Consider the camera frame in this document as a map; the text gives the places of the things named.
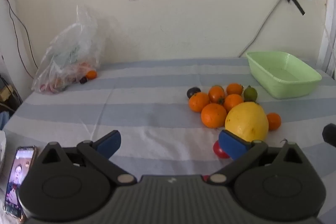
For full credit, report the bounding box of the green round fruit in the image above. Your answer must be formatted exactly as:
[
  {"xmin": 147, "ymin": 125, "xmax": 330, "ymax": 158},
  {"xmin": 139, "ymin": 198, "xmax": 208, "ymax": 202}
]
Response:
[{"xmin": 243, "ymin": 86, "xmax": 258, "ymax": 102}]

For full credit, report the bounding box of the green plastic basin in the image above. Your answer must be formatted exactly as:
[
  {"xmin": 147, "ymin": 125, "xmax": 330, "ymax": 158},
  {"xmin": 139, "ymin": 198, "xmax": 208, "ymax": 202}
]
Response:
[{"xmin": 246, "ymin": 51, "xmax": 322, "ymax": 100}]

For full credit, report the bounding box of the clear plastic bag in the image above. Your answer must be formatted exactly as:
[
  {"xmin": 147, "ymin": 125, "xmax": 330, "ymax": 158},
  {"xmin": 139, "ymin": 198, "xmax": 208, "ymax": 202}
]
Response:
[{"xmin": 31, "ymin": 5, "xmax": 105, "ymax": 94}]

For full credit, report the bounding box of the red tomato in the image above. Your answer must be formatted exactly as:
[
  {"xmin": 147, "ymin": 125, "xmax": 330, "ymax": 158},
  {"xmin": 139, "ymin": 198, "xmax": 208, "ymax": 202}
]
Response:
[{"xmin": 213, "ymin": 140, "xmax": 230, "ymax": 159}]

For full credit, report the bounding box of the thin brown cable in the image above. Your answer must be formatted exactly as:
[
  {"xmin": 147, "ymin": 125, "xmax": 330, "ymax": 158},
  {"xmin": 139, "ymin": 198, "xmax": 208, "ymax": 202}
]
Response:
[{"xmin": 0, "ymin": 0, "xmax": 40, "ymax": 80}]

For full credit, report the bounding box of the smartphone with lit screen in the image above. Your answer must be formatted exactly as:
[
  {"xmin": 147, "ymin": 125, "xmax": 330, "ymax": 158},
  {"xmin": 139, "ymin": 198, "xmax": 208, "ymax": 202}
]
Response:
[{"xmin": 3, "ymin": 145, "xmax": 36, "ymax": 221}]

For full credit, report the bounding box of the brown box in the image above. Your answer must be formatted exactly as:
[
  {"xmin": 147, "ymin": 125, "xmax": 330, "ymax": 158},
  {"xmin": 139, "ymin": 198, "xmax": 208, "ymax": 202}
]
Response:
[{"xmin": 0, "ymin": 83, "xmax": 15, "ymax": 101}]

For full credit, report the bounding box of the large yellow grapefruit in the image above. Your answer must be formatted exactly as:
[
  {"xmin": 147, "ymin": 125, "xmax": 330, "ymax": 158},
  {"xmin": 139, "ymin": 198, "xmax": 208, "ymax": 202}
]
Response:
[{"xmin": 225, "ymin": 101, "xmax": 269, "ymax": 142}]

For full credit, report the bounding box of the large orange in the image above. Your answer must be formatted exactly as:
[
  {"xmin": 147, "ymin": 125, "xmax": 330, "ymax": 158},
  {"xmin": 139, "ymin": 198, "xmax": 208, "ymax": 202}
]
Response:
[
  {"xmin": 201, "ymin": 103, "xmax": 227, "ymax": 128},
  {"xmin": 189, "ymin": 92, "xmax": 210, "ymax": 113}
]

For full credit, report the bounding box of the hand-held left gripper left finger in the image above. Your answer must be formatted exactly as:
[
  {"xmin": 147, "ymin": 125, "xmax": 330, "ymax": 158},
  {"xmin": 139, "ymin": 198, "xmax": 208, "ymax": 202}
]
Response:
[{"xmin": 35, "ymin": 130, "xmax": 137, "ymax": 186}]

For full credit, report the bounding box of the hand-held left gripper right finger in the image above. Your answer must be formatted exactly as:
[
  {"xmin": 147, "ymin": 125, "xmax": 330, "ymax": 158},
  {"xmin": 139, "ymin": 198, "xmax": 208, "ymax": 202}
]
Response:
[{"xmin": 209, "ymin": 129, "xmax": 309, "ymax": 185}]

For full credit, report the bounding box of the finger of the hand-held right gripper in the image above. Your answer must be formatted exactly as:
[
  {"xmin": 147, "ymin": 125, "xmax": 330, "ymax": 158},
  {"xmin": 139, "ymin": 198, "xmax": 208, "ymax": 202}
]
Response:
[{"xmin": 322, "ymin": 123, "xmax": 336, "ymax": 148}]

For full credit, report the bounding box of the orange fruit with green stem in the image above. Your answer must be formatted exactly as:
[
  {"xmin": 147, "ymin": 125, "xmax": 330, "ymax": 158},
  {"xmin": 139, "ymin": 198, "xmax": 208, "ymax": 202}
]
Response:
[
  {"xmin": 226, "ymin": 83, "xmax": 244, "ymax": 96},
  {"xmin": 223, "ymin": 94, "xmax": 244, "ymax": 112},
  {"xmin": 208, "ymin": 85, "xmax": 226, "ymax": 104}
]

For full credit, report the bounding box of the blue striped tablecloth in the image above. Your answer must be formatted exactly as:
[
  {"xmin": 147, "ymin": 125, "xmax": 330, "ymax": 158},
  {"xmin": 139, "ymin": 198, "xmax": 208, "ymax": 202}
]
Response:
[{"xmin": 0, "ymin": 57, "xmax": 336, "ymax": 224}]

